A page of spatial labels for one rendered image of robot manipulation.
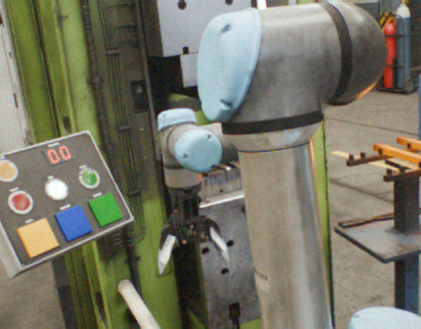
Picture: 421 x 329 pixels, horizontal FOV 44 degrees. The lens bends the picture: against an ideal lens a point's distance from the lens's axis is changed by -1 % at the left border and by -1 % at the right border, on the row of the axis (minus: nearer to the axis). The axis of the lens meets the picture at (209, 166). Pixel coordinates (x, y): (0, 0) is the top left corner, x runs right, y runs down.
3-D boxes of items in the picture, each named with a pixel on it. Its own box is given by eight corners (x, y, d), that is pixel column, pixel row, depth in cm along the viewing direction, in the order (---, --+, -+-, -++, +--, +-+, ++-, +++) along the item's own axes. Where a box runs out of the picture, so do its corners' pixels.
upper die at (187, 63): (243, 77, 162) (240, 47, 159) (183, 87, 155) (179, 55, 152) (193, 71, 199) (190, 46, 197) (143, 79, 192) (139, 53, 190)
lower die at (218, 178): (253, 186, 171) (251, 161, 169) (197, 200, 164) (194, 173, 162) (204, 161, 209) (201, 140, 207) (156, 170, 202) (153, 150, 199)
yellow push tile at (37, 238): (60, 245, 124) (46, 217, 125) (32, 257, 119) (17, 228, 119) (57, 247, 125) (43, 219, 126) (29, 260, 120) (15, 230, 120)
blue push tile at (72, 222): (93, 230, 131) (79, 204, 132) (68, 241, 126) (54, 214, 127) (90, 232, 132) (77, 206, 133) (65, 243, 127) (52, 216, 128)
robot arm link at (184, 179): (162, 163, 109) (200, 157, 111) (164, 183, 111) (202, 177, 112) (165, 171, 102) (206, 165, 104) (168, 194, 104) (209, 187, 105)
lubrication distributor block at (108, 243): (123, 260, 170) (116, 222, 166) (105, 265, 168) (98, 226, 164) (121, 257, 173) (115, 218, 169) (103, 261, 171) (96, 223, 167)
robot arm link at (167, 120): (162, 117, 98) (152, 112, 106) (168, 172, 101) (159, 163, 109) (201, 111, 100) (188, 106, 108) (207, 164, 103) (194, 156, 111)
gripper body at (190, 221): (176, 250, 106) (168, 194, 102) (171, 234, 114) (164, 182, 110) (213, 244, 107) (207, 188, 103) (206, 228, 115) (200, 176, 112)
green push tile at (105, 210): (123, 216, 138) (111, 192, 139) (101, 226, 133) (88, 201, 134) (120, 219, 139) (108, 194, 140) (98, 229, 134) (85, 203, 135)
